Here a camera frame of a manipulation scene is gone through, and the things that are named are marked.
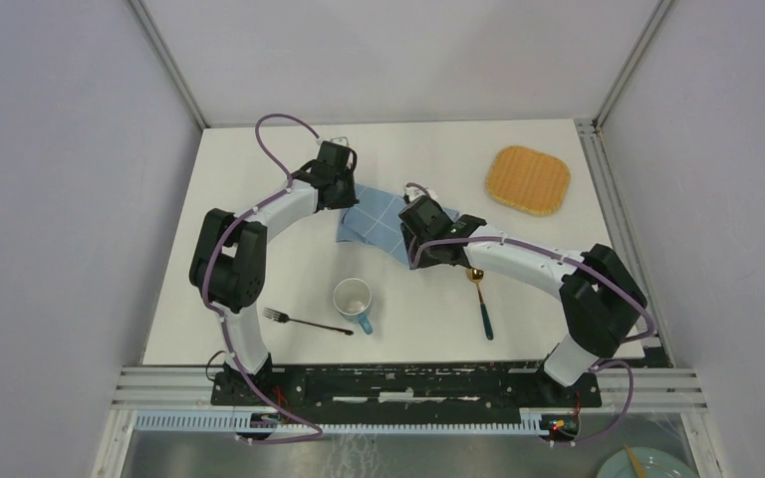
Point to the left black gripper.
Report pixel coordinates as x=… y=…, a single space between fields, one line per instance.
x=351 y=198

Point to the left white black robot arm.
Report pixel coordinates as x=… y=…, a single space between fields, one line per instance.
x=229 y=262

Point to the blue checked cloth napkin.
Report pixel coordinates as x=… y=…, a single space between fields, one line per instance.
x=374 y=222

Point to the black metal fork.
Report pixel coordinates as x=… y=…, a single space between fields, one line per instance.
x=283 y=318

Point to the woven bamboo placemat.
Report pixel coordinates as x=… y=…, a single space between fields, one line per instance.
x=528 y=180

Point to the gold spoon teal handle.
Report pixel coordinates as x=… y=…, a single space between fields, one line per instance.
x=475 y=276

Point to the green plate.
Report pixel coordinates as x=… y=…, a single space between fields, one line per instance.
x=655 y=463

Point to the light blue cable duct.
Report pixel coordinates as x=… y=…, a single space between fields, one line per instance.
x=251 y=422

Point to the white blue mug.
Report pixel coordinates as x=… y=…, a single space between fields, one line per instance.
x=353 y=300

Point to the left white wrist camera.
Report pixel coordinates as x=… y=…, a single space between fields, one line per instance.
x=342 y=141

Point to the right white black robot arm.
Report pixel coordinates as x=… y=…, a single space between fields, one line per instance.
x=600 y=299

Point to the wooden chopstick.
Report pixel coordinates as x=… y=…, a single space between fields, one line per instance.
x=635 y=463

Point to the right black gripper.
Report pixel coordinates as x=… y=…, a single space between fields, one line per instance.
x=425 y=260

